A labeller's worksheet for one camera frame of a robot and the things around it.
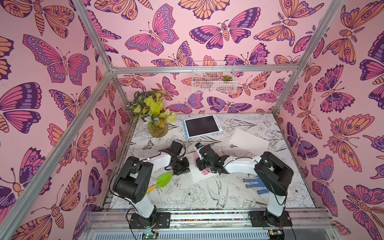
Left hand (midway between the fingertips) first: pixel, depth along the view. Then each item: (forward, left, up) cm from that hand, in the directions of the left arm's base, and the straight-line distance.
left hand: (191, 169), depth 91 cm
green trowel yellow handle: (-7, +17, -1) cm, 19 cm away
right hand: (+6, -3, +3) cm, 7 cm away
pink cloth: (-3, -8, +3) cm, 9 cm away
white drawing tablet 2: (-3, -3, 0) cm, 5 cm away
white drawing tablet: (+23, -41, -3) cm, 47 cm away
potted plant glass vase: (+31, +27, +23) cm, 47 cm away
